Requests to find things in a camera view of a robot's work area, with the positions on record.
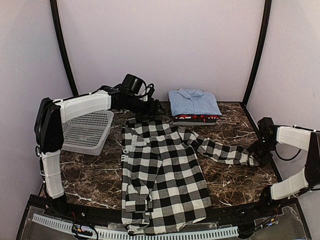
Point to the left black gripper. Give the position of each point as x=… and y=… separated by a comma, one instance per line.
x=152, y=110

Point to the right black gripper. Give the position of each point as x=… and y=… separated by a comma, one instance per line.
x=263, y=161

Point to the black white plaid shirt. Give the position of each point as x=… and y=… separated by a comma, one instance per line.
x=163, y=185

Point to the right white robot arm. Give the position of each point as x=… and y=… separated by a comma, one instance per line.
x=286, y=143

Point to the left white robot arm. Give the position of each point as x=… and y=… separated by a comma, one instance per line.
x=133, y=94

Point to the folded light blue shirt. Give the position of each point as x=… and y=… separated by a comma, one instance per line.
x=193, y=102

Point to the folded red black shirt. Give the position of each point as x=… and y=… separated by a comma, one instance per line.
x=196, y=118

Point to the grey plastic basket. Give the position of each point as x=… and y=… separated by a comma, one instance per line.
x=87, y=134

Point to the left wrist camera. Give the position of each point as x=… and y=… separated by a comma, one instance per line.
x=148, y=93

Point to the black front rail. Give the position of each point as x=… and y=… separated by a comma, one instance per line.
x=244, y=214

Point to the white slotted cable duct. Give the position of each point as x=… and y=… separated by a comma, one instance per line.
x=107, y=234

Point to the left black frame post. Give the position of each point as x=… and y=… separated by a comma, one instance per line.
x=62, y=47

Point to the black frame post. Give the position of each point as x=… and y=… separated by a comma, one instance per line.
x=258, y=52
x=62, y=47

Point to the right black frame post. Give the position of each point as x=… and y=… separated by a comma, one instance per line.
x=258, y=52

